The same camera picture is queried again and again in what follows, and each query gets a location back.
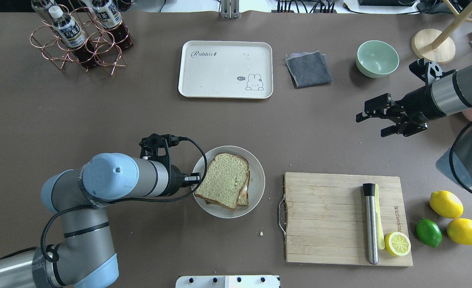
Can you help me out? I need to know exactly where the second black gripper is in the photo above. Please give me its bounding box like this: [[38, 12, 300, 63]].
[[356, 93, 427, 138]]

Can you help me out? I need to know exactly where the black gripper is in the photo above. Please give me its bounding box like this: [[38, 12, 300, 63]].
[[168, 165, 201, 196]]

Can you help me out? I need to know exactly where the bread slice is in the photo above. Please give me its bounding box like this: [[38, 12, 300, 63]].
[[202, 171, 250, 211], [194, 153, 250, 208]]

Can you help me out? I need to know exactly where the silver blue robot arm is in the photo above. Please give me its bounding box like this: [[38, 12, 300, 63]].
[[0, 153, 202, 288]]

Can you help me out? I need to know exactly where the second robot arm grey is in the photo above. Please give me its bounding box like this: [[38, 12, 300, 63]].
[[356, 58, 472, 193]]

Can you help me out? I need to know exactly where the cream rabbit tray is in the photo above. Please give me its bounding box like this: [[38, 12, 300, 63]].
[[178, 40, 273, 100]]

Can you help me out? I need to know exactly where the green ceramic bowl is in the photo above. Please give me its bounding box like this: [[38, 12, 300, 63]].
[[356, 40, 400, 78]]

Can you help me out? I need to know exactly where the steel muddler black tip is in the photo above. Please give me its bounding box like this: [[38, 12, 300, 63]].
[[362, 183, 379, 266]]

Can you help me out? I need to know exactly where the wooden cup stand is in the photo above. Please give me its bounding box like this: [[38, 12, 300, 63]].
[[411, 0, 472, 64]]

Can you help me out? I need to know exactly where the grey folded cloth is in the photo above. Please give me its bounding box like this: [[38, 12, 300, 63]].
[[285, 51, 333, 89]]

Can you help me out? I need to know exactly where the yellow lemon upper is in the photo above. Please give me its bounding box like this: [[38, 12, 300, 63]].
[[429, 191, 464, 219]]

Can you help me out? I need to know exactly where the yellow lemon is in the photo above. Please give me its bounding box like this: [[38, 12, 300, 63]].
[[446, 218, 472, 245], [429, 191, 464, 219]]

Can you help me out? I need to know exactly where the wooden cutting board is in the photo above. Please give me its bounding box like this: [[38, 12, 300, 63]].
[[284, 172, 409, 266]]

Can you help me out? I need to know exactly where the green lime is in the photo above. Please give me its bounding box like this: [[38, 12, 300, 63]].
[[415, 218, 442, 248]]

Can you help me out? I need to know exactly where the half lemon slice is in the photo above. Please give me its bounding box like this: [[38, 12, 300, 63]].
[[384, 231, 411, 256]]

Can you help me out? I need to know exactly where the yellow lemon lower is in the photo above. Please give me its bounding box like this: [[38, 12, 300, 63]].
[[446, 218, 472, 245]]

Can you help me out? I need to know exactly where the tea bottle lower left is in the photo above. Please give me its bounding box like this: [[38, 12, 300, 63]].
[[92, 0, 134, 50]]

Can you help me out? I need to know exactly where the tea bottle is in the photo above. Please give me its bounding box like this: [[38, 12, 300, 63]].
[[31, 0, 56, 25], [92, 0, 134, 50], [49, 5, 97, 69]]

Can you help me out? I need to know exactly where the tea bottle upper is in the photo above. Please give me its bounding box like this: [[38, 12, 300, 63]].
[[49, 5, 97, 69]]

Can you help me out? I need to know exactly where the tea bottle lower right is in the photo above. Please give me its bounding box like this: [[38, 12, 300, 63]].
[[31, 0, 56, 25]]

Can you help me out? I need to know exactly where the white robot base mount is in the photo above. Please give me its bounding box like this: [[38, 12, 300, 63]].
[[175, 275, 281, 288]]

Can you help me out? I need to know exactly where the aluminium frame post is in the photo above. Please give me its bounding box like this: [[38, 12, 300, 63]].
[[219, 0, 240, 19]]

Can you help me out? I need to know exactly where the copper wire bottle rack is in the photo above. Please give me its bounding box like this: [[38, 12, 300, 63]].
[[30, 0, 134, 75]]

